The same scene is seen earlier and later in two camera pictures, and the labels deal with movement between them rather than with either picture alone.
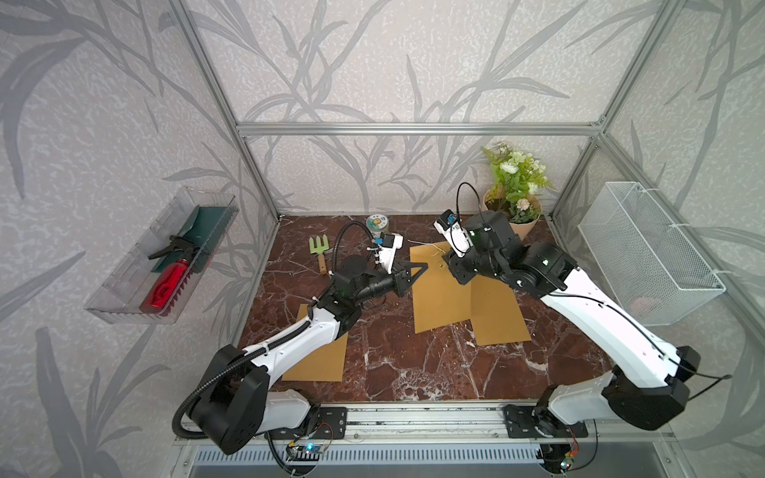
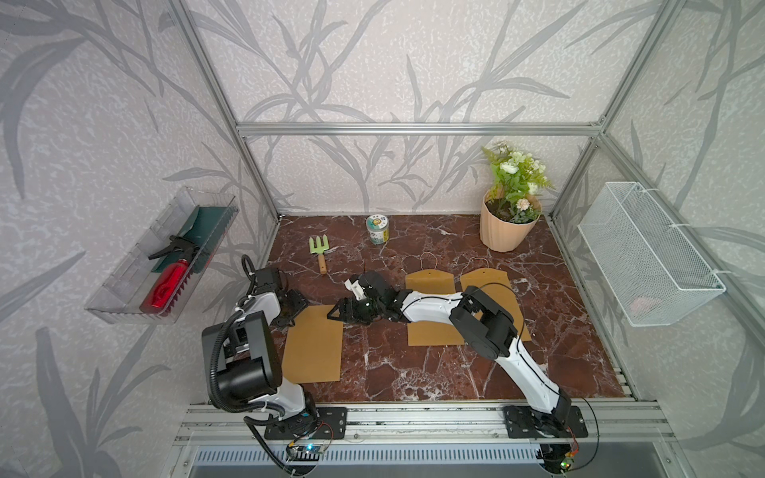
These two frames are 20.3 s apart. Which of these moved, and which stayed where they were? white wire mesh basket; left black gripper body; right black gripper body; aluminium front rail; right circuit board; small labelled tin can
Moved: right black gripper body; left black gripper body
Stayed: white wire mesh basket; aluminium front rail; small labelled tin can; right circuit board
